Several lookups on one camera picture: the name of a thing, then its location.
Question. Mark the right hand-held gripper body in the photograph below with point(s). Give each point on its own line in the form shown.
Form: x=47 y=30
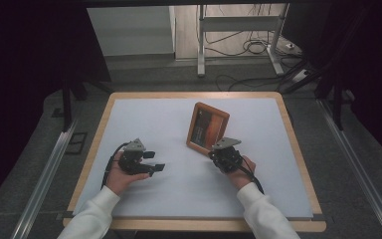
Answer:
x=227 y=159

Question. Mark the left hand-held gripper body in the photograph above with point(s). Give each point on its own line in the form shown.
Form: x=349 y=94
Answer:
x=132 y=162

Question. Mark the wooden photo frame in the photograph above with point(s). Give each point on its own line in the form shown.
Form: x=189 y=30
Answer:
x=207 y=127

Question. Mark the person's left hand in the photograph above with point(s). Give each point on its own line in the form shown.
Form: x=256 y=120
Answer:
x=119 y=182

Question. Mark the person's right hand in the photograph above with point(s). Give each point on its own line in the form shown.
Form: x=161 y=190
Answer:
x=243 y=177

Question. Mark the white table mat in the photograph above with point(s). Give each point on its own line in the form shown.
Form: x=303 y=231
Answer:
x=165 y=192

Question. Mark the black stand leg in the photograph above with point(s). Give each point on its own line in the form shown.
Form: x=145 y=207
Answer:
x=337 y=106
x=67 y=106

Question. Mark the white power strip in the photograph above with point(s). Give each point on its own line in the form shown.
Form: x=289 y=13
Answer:
x=300 y=75

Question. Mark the white cabinet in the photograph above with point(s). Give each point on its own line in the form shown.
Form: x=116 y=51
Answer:
x=131 y=31

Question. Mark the dark curtain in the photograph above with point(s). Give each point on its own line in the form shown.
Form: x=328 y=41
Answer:
x=23 y=66
x=368 y=66

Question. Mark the aluminium floor rail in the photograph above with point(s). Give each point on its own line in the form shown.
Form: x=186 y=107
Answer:
x=44 y=184
x=361 y=166

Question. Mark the white metal desk frame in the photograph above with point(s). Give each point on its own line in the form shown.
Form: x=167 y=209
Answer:
x=235 y=24

